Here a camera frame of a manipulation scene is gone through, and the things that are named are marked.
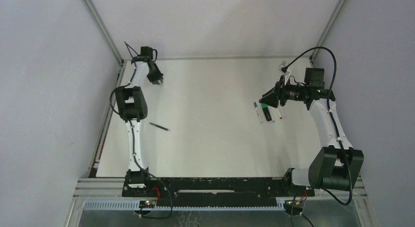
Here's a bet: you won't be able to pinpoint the white pen blue end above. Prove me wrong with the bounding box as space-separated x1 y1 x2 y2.
254 102 263 124

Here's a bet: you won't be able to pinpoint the white pen red end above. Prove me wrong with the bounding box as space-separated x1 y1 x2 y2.
277 107 283 119

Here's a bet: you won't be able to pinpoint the white pen teal end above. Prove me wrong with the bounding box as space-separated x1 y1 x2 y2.
269 109 275 123

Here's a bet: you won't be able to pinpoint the blue black pen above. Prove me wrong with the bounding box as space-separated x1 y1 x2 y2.
149 122 170 132

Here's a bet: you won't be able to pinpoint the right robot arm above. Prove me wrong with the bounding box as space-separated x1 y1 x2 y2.
259 68 364 191

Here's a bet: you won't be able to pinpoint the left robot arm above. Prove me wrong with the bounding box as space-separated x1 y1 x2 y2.
112 44 164 189

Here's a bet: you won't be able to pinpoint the small circuit board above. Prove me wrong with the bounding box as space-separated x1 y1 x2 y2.
138 200 157 209

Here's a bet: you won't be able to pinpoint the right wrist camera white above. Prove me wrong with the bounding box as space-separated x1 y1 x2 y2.
278 61 291 85

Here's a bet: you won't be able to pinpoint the left camera black cable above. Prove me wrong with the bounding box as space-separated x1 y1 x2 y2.
109 41 140 116

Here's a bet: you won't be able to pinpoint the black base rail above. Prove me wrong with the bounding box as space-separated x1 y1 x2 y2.
122 177 301 208

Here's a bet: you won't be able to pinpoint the aluminium frame rails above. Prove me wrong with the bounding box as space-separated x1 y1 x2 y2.
66 178 377 227

